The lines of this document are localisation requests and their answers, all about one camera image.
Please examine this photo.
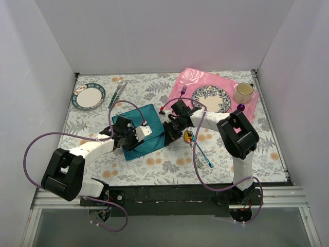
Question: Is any teal cloth napkin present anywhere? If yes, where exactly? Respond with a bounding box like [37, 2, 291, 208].
[112, 104, 165, 161]

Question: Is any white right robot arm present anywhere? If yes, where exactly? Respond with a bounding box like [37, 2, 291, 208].
[159, 99, 259, 205]

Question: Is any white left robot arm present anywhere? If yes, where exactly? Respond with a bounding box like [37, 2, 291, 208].
[41, 116, 152, 206]

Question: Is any iridescent gold spoon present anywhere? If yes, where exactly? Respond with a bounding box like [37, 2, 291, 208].
[184, 130, 203, 168]

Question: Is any purple metallic fork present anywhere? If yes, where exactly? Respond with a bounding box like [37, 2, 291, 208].
[179, 85, 187, 98]

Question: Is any blue floral white plate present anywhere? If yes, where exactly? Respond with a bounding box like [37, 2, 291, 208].
[192, 85, 231, 113]

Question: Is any pink floral placemat cloth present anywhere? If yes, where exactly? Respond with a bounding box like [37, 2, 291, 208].
[168, 68, 251, 113]

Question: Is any iridescent blue fork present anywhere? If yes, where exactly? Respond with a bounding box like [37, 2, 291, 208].
[191, 132, 214, 168]

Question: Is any green rimmed white plate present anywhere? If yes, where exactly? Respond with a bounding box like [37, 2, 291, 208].
[71, 83, 106, 111]

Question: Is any purple metallic spoon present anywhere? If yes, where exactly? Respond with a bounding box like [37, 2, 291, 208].
[236, 104, 245, 112]

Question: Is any cream ceramic mug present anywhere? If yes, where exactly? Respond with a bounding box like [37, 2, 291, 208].
[233, 83, 257, 104]

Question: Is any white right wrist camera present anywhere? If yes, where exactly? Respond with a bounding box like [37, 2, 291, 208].
[158, 107, 172, 122]

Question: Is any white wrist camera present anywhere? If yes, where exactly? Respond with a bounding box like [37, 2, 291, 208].
[158, 107, 172, 122]
[135, 126, 152, 142]

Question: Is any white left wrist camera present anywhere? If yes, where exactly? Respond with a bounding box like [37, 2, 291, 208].
[135, 126, 152, 142]

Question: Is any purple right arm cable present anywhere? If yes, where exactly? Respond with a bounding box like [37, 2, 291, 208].
[159, 96, 264, 225]

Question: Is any green handled knife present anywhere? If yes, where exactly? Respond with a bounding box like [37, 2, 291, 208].
[111, 83, 128, 106]

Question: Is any green handled fork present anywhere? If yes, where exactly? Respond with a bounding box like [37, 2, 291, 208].
[108, 78, 123, 108]

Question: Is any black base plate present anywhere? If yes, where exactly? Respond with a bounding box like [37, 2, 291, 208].
[71, 182, 291, 218]

